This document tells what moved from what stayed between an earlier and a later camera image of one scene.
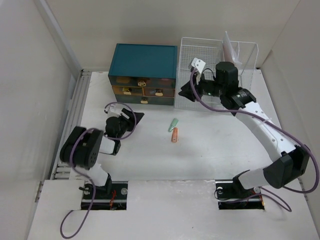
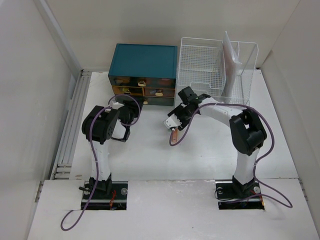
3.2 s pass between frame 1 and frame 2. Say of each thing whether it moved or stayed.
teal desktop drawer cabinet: stayed
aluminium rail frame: stayed
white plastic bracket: moved
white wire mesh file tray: stayed
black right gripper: moved
